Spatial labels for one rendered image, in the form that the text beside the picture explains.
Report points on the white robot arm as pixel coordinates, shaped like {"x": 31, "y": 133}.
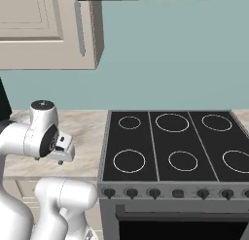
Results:
{"x": 19, "y": 143}

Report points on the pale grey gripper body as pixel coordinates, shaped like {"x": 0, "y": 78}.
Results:
{"x": 66, "y": 154}

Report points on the beige wall cupboard door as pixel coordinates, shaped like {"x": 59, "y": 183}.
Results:
{"x": 29, "y": 52}

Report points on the dark grey range button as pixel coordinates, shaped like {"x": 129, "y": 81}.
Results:
{"x": 178, "y": 193}

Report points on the black oven door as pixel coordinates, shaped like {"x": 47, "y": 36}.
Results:
{"x": 181, "y": 231}

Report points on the black appliance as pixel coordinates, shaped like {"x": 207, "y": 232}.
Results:
{"x": 4, "y": 103}

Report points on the black range knob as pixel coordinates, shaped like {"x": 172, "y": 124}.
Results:
{"x": 109, "y": 193}
{"x": 132, "y": 193}
{"x": 203, "y": 194}
{"x": 247, "y": 194}
{"x": 227, "y": 194}
{"x": 154, "y": 193}

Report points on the beige drawer front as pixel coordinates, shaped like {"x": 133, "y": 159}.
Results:
{"x": 24, "y": 189}

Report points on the beige base cupboard door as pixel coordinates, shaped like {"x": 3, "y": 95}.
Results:
{"x": 95, "y": 218}

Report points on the black hob with steel range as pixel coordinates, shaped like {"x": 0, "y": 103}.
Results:
{"x": 168, "y": 143}

